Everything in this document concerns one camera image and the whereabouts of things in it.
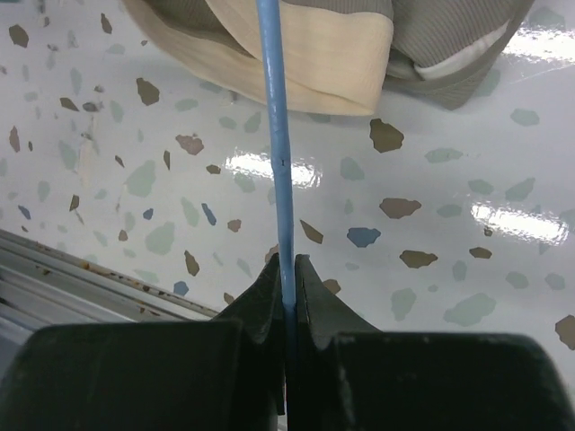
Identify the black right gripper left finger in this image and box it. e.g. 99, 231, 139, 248
1, 251, 285, 430

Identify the grey beige underwear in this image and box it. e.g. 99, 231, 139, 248
124, 1, 531, 116

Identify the blue wire hanger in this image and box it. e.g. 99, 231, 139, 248
256, 0, 298, 430

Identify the aluminium extrusion rail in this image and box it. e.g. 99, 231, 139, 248
0, 227, 226, 431

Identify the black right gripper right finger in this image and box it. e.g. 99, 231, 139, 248
287, 255, 574, 430

